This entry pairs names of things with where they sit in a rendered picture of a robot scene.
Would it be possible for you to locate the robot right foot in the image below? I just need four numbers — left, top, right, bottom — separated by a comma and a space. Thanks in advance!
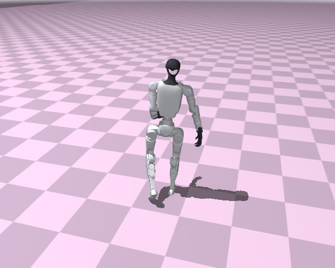
168, 183, 176, 195

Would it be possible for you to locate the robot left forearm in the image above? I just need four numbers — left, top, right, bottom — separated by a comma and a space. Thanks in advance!
149, 106, 158, 119

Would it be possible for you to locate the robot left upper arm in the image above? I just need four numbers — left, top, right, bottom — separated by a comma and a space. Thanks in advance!
149, 82, 159, 112

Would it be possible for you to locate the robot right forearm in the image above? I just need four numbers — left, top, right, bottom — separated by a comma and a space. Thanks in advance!
192, 106, 203, 131

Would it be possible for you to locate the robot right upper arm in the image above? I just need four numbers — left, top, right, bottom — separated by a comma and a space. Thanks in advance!
182, 84, 197, 113

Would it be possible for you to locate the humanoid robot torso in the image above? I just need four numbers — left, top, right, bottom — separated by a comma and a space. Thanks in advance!
157, 79, 183, 137

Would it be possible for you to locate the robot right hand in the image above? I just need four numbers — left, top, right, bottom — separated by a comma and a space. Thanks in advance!
195, 127, 203, 147

